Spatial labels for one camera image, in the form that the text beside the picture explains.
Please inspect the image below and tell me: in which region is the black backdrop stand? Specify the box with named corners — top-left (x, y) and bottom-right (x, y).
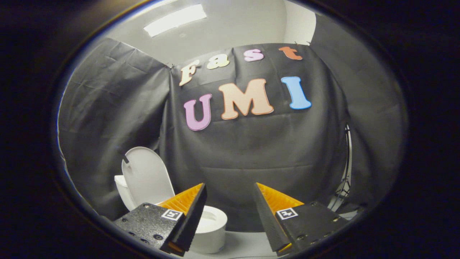
top-left (328, 123), bottom-right (353, 213)

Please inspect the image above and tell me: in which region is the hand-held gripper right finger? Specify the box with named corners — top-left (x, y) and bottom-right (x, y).
top-left (253, 182), bottom-right (349, 256)

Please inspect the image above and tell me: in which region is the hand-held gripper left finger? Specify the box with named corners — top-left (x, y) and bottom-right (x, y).
top-left (113, 183), bottom-right (208, 256)

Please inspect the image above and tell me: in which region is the black backdrop cloth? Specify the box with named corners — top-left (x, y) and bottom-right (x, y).
top-left (57, 14), bottom-right (409, 233)

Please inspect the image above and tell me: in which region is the ceiling light panel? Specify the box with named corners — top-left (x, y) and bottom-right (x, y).
top-left (143, 4), bottom-right (208, 38)

